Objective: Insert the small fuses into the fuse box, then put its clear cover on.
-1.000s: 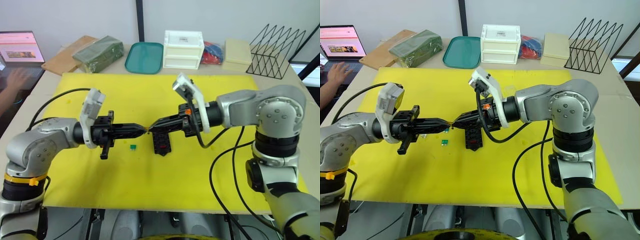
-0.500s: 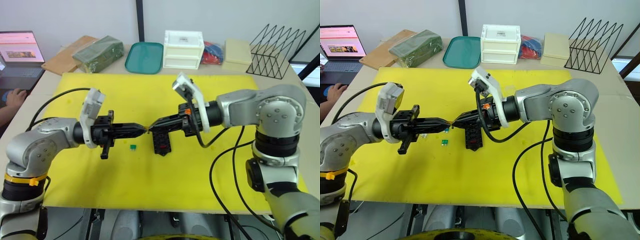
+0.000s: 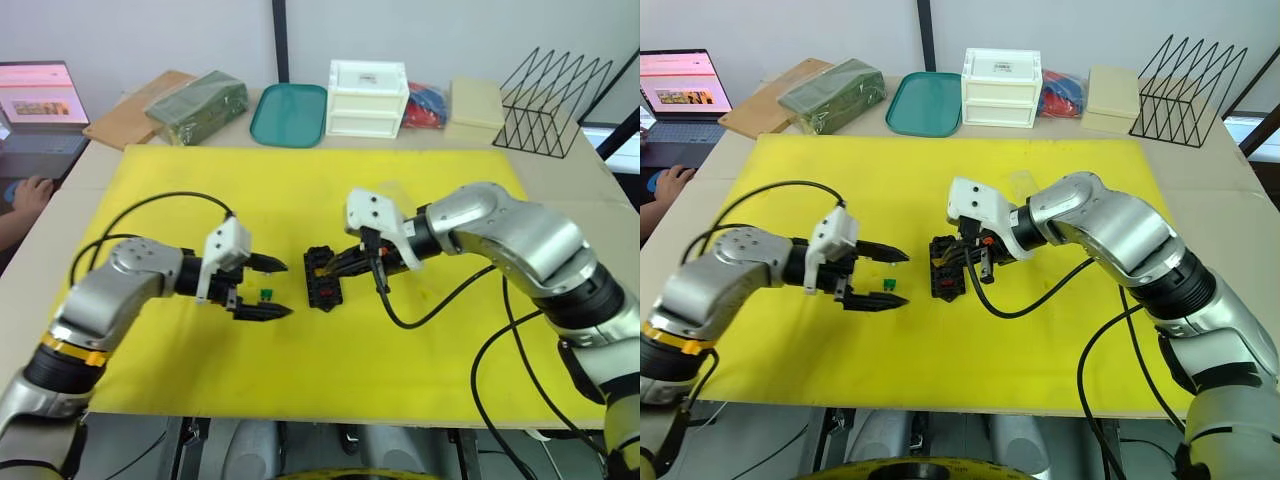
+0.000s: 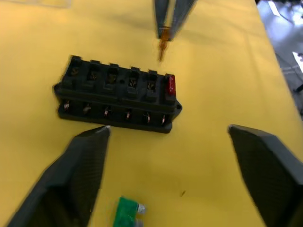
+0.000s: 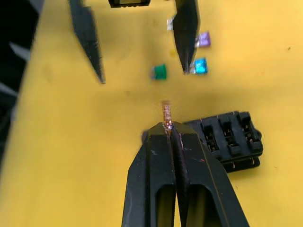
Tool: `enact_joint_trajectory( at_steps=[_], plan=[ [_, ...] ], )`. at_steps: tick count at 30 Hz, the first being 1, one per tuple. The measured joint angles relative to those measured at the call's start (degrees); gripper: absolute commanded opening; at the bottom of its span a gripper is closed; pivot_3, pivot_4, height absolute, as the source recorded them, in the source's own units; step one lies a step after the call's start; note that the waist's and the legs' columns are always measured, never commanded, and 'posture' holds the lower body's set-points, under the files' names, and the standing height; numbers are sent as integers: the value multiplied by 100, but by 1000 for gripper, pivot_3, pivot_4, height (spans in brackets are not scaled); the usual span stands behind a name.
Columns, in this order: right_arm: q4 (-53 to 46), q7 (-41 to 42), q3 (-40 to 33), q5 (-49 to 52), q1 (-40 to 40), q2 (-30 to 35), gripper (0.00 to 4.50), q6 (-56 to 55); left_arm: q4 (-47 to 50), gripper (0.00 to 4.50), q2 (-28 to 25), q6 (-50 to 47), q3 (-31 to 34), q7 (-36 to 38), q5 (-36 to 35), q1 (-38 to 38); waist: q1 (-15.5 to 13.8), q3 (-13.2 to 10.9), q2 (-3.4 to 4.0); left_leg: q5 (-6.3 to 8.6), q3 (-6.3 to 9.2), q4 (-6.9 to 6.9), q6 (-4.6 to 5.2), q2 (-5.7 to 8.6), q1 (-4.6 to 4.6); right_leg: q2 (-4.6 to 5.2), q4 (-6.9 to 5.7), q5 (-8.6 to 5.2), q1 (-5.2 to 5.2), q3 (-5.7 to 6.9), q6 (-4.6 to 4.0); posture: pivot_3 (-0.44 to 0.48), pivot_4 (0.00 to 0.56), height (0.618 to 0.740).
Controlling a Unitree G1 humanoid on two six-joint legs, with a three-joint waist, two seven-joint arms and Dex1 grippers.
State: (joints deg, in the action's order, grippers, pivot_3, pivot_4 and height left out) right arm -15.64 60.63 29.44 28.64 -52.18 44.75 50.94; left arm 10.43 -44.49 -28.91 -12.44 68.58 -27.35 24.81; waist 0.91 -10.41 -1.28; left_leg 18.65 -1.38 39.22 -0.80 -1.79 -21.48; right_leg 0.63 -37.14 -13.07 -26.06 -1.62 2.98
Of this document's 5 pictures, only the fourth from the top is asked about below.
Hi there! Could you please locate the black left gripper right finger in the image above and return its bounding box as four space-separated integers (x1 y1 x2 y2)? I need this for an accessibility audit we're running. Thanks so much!
227 124 303 227

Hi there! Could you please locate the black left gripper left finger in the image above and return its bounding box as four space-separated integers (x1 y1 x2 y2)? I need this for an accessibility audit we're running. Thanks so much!
4 125 111 227

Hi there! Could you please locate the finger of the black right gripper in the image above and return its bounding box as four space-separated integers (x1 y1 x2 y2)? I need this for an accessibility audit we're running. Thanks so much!
168 0 198 41
153 0 170 40

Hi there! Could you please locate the amber blade fuse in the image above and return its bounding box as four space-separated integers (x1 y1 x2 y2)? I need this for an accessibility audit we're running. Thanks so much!
158 25 170 62

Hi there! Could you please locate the green blade fuse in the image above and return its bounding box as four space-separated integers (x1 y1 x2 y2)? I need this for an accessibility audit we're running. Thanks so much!
112 196 147 227

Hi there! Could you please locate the black fuse box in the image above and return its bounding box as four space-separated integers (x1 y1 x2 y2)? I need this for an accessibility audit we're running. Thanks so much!
52 55 183 134

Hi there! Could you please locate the red blade fuse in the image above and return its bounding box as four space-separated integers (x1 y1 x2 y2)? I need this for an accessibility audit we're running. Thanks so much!
165 74 176 96

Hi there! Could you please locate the yellow foam mat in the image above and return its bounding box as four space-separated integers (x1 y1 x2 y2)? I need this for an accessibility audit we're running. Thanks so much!
0 0 303 227

